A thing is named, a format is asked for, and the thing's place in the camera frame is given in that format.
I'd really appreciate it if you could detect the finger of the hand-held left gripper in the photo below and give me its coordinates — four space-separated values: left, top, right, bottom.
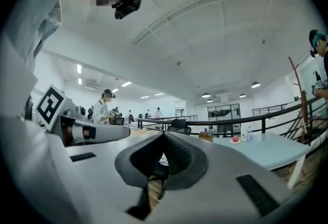
86 119 131 146

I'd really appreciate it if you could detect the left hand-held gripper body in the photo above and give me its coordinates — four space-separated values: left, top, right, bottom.
35 84 89 147

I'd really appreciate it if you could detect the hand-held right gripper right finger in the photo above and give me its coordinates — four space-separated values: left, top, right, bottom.
153 131 293 224

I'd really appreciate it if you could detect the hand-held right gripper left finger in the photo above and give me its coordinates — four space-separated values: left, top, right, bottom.
65 132 167 224

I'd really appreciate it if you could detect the person's left hand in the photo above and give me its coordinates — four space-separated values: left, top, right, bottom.
63 125 74 146

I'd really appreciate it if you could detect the wooden organizer box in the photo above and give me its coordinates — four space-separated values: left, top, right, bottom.
198 129 214 143

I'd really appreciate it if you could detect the ceiling air conditioner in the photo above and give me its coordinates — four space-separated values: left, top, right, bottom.
84 78 100 90

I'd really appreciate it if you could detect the light blue table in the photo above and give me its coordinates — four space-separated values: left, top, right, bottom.
197 131 312 190

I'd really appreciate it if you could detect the black metal railing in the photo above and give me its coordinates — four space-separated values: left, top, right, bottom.
135 94 328 152

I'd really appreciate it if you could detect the black office chair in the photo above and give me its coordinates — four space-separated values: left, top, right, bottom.
166 118 192 138

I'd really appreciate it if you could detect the person in white coat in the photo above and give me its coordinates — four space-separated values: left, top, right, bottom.
2 0 84 72

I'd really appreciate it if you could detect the wooden coat rack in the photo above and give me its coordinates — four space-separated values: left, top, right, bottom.
288 56 312 145

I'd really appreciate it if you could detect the glass partition wall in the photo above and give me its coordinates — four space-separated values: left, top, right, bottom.
207 103 241 138

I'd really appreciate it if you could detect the black head-mounted camera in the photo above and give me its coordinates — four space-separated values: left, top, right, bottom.
111 0 143 20

